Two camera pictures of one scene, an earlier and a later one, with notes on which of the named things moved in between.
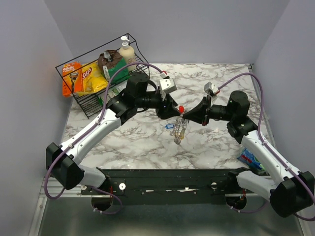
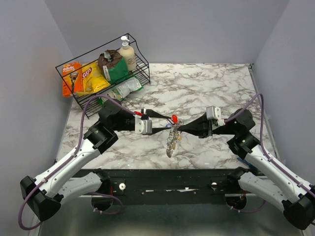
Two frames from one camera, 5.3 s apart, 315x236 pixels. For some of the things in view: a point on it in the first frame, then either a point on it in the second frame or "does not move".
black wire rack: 91,74 does not move
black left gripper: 170,111 to 151,113
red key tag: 181,109 to 174,118
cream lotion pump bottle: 128,53 does not move
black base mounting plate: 168,186 does not move
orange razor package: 72,78 does not move
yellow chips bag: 93,80 does not move
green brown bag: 109,62 does not move
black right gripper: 200,114 to 201,126
